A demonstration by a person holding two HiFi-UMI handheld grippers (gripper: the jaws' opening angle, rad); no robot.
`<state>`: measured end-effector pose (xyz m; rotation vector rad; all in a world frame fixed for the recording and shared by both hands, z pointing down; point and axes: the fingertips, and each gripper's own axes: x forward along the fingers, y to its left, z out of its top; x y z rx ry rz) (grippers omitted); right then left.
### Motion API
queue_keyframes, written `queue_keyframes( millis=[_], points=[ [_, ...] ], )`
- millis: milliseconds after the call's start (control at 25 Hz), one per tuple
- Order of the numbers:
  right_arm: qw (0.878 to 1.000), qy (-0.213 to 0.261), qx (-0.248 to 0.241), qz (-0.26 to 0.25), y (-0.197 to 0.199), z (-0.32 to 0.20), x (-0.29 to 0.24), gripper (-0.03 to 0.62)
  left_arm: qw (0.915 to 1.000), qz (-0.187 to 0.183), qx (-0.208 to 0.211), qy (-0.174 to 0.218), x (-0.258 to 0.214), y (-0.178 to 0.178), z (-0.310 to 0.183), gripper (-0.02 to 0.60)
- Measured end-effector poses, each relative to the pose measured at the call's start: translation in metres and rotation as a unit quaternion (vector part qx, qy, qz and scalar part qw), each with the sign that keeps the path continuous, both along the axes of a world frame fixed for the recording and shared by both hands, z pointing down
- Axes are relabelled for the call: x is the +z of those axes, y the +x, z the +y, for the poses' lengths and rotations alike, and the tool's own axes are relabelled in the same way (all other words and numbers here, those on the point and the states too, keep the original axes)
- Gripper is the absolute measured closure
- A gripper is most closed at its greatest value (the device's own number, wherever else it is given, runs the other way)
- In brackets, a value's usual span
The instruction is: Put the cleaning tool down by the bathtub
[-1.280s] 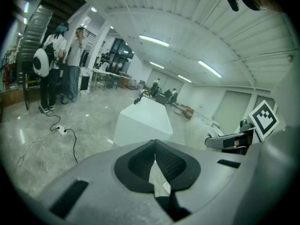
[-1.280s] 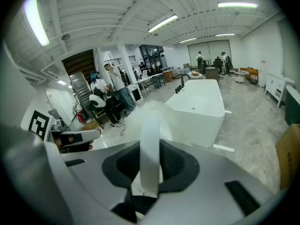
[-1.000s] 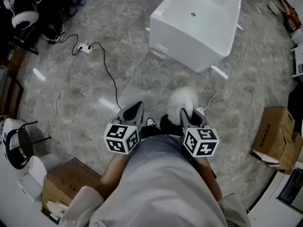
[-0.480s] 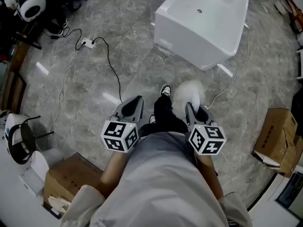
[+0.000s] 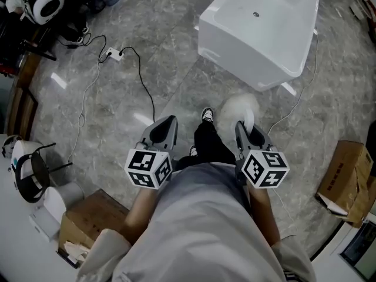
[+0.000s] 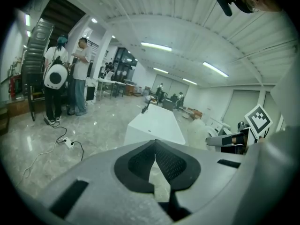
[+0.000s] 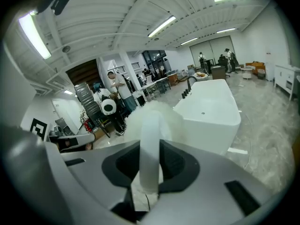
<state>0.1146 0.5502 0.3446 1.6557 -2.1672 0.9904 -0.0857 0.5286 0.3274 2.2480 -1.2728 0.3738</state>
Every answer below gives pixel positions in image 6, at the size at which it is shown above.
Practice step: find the person's white shirt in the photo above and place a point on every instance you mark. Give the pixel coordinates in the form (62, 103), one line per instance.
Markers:
(276, 172)

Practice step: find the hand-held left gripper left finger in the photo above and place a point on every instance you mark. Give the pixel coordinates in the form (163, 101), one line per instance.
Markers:
(98, 172)

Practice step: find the black head-mounted camera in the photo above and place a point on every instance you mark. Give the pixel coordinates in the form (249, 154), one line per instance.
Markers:
(223, 2)

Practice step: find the wooden box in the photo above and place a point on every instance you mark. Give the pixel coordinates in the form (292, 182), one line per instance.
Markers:
(130, 89)

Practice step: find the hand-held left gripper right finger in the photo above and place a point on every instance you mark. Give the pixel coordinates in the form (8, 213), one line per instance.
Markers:
(206, 170)

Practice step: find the red fire extinguisher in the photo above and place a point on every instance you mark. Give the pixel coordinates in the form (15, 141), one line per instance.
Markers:
(12, 88)

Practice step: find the white power strip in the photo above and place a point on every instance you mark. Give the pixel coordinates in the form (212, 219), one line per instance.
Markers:
(68, 142)

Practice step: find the dark square box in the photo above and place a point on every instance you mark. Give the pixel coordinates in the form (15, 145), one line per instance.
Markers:
(167, 104)

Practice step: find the white work table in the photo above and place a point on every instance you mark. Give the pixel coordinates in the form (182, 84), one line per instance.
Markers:
(111, 81)

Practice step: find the round ceiling light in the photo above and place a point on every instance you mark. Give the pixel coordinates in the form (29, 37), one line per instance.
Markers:
(94, 20)

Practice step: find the dark metal staircase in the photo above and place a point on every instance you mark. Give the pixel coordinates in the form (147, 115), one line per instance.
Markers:
(35, 53)

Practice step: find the wall tube light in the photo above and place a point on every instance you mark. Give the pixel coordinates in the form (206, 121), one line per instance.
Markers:
(27, 20)

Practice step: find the brown cardboard box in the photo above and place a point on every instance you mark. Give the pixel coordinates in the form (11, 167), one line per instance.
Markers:
(196, 114)

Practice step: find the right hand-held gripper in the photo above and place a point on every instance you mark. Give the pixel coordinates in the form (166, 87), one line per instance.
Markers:
(258, 121)

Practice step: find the white rectangular bathtub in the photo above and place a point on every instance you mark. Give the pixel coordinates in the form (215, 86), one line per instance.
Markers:
(157, 123)

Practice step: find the black bathtub faucet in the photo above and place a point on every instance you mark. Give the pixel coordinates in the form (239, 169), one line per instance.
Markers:
(145, 108)

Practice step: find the long ceiling tube light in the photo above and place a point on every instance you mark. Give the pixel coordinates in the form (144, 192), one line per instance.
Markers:
(160, 70)
(215, 69)
(156, 46)
(189, 81)

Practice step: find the white round backpack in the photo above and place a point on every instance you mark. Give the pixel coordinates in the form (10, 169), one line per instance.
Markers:
(55, 77)

